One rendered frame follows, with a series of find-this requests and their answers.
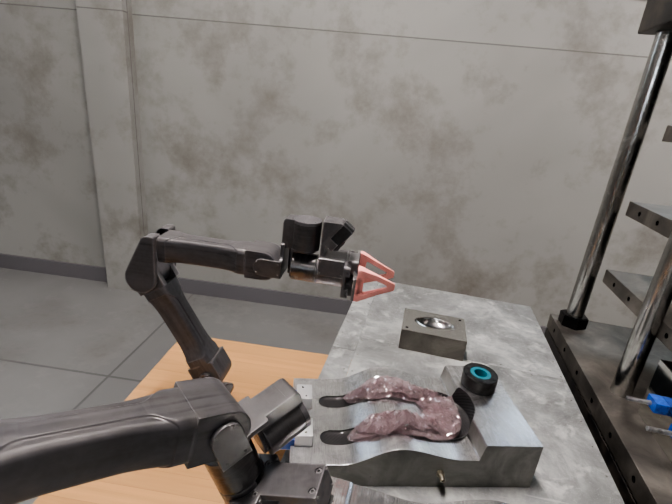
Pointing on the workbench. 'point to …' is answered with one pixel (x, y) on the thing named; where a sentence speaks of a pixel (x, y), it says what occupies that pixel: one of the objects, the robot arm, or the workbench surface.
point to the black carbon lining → (354, 403)
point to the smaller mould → (433, 334)
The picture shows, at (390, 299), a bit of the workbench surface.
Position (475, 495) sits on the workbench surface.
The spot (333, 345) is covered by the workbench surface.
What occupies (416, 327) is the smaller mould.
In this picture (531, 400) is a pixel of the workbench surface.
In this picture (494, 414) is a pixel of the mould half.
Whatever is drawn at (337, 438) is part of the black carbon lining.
